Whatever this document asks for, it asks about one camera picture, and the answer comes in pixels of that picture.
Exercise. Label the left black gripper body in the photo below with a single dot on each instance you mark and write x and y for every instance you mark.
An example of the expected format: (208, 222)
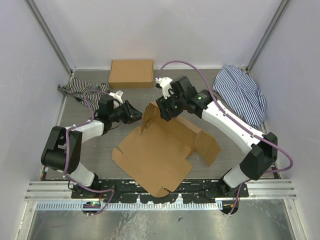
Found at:
(121, 113)

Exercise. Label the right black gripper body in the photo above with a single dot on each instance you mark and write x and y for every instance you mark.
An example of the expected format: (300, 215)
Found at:
(174, 103)

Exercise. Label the cardboard box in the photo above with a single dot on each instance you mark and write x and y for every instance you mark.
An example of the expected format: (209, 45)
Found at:
(131, 74)
(155, 153)

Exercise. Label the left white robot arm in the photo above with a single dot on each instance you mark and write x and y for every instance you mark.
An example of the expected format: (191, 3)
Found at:
(62, 151)

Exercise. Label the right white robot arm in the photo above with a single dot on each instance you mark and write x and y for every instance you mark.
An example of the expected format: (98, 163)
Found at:
(259, 156)

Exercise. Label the folded closed cardboard box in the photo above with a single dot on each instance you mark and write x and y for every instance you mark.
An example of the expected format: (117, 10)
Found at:
(131, 74)

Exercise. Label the black white striped cloth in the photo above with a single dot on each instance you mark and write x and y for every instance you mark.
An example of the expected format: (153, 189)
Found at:
(76, 88)

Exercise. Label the blue white striped cloth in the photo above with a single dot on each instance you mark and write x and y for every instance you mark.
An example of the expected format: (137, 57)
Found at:
(242, 94)

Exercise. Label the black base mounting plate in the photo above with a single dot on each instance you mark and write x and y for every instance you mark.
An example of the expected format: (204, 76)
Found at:
(196, 191)

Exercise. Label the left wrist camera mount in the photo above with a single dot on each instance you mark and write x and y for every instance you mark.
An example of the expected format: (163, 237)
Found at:
(117, 96)

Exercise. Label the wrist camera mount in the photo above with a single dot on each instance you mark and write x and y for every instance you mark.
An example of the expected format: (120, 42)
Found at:
(117, 96)
(164, 83)

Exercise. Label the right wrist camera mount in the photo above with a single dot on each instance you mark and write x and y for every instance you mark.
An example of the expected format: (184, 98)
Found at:
(164, 83)

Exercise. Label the aluminium front rail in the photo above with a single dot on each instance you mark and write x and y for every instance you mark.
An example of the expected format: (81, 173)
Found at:
(265, 189)

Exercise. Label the left aluminium frame post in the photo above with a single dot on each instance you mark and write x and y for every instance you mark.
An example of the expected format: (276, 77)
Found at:
(48, 34)

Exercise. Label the aluminium frame post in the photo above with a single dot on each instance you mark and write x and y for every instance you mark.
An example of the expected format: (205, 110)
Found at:
(280, 11)
(48, 34)

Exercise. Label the slotted grey cable duct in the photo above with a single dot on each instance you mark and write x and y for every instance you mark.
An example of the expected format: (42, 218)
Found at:
(83, 205)

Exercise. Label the right aluminium frame post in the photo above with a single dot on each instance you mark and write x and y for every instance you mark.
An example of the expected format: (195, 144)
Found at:
(280, 11)

